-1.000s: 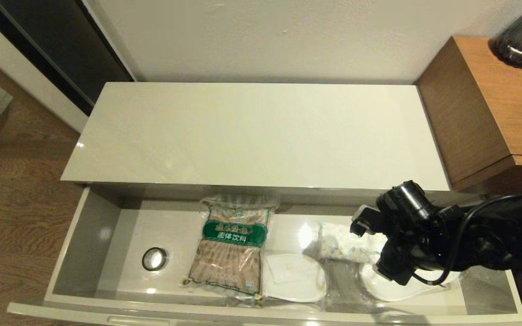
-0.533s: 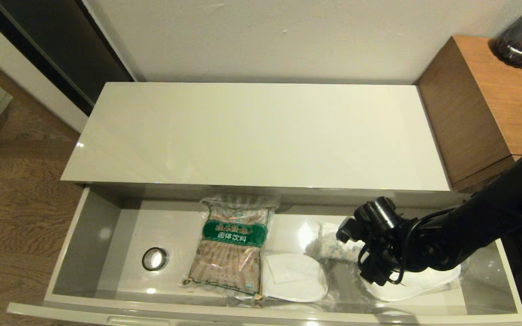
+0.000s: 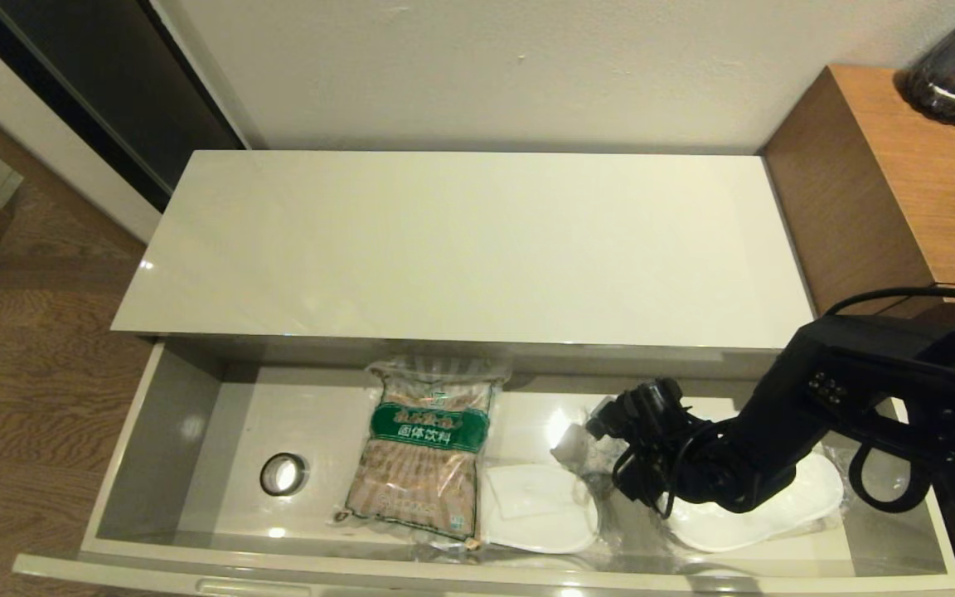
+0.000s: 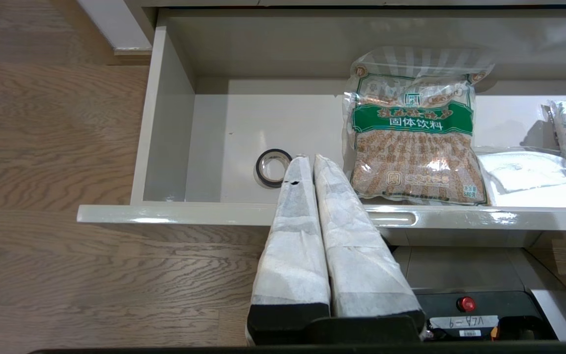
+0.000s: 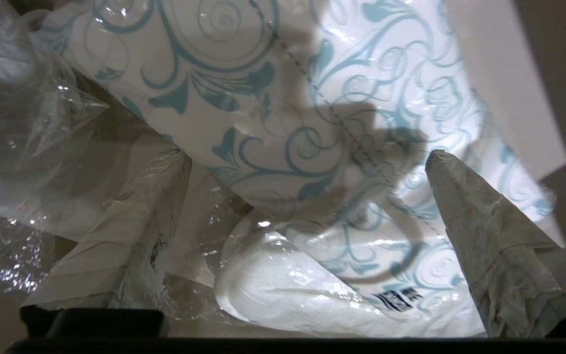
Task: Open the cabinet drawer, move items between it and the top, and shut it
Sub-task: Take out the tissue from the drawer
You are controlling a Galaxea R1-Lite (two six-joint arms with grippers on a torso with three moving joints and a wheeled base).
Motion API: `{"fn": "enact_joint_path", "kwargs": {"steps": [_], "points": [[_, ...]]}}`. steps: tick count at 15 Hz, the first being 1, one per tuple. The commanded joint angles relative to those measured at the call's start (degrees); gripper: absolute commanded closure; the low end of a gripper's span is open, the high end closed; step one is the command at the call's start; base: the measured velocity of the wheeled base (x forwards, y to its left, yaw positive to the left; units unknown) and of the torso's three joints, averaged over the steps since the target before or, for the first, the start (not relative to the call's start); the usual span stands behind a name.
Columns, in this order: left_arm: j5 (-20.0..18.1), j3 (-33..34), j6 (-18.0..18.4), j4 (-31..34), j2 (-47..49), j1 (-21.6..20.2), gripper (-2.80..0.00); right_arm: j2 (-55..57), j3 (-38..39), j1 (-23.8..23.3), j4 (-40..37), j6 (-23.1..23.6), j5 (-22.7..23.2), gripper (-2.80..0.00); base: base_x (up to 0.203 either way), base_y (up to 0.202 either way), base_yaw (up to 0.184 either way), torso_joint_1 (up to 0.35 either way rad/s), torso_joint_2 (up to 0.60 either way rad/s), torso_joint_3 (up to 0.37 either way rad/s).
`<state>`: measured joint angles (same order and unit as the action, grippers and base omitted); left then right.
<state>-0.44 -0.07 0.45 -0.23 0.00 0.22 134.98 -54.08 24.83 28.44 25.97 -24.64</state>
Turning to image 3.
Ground dark door panel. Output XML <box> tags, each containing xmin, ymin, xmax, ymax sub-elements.
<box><xmin>0</xmin><ymin>0</ymin><xmax>248</xmax><ymax>212</ymax></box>

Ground black tape roll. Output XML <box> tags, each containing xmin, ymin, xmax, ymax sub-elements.
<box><xmin>259</xmin><ymin>453</ymin><xmax>310</xmax><ymax>498</ymax></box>

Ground brown wooden side cabinet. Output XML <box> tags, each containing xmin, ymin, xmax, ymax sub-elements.
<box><xmin>764</xmin><ymin>65</ymin><xmax>955</xmax><ymax>334</ymax></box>

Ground white patterned tissue pack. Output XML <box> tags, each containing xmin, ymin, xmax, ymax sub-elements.
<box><xmin>550</xmin><ymin>406</ymin><xmax>637</xmax><ymax>498</ymax></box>

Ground white door frame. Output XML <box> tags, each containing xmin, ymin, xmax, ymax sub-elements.
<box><xmin>0</xmin><ymin>0</ymin><xmax>166</xmax><ymax>243</ymax></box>

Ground brown granule drink bag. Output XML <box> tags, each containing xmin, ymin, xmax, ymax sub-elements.
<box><xmin>332</xmin><ymin>357</ymin><xmax>516</xmax><ymax>545</ymax></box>

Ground dark glass vase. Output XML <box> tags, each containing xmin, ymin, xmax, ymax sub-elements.
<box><xmin>894</xmin><ymin>0</ymin><xmax>955</xmax><ymax>127</ymax></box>

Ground beige cabinet drawer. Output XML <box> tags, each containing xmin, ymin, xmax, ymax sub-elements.
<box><xmin>13</xmin><ymin>340</ymin><xmax>955</xmax><ymax>597</ymax></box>

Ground white slipper in plastic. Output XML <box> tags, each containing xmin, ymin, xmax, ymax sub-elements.
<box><xmin>480</xmin><ymin>462</ymin><xmax>603</xmax><ymax>556</ymax></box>
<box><xmin>667</xmin><ymin>448</ymin><xmax>846</xmax><ymax>555</ymax></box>

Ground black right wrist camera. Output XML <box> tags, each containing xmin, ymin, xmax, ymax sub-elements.
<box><xmin>585</xmin><ymin>377</ymin><xmax>687</xmax><ymax>453</ymax></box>

